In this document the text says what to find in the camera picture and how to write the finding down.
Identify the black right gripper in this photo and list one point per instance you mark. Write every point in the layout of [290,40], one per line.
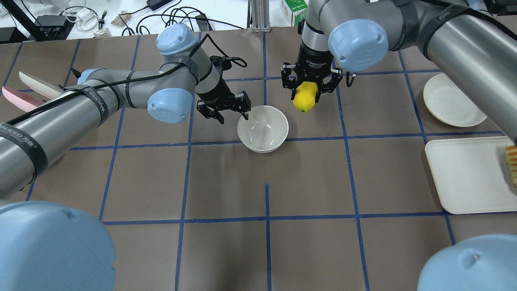
[311,59]

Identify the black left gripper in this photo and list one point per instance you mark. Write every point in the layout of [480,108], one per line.
[215,93]

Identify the yellow lemon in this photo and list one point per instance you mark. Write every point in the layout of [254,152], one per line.
[305,96]

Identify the white ceramic bowl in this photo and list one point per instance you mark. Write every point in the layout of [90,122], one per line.
[265,130]

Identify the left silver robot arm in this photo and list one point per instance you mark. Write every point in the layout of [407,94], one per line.
[46,246]

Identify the green white carton box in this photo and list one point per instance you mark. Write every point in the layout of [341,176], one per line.
[295,11]

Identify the black power adapter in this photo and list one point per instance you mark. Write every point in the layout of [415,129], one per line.
[156,4]

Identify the cream round plate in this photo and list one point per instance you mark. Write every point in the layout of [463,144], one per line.
[448,104]

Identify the cream plate in rack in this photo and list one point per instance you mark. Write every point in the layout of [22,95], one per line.
[40,86]

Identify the cream rectangular tray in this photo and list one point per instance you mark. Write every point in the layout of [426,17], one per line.
[471,174]

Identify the pink plate in rack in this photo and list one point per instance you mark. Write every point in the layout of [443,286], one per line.
[21,100]

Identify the yellow sponge on tray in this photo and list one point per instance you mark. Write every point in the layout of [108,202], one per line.
[510,155]

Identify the aluminium frame post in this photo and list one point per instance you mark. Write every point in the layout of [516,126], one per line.
[258,16]

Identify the white charger with cable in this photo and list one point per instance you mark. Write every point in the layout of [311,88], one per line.
[85,19]

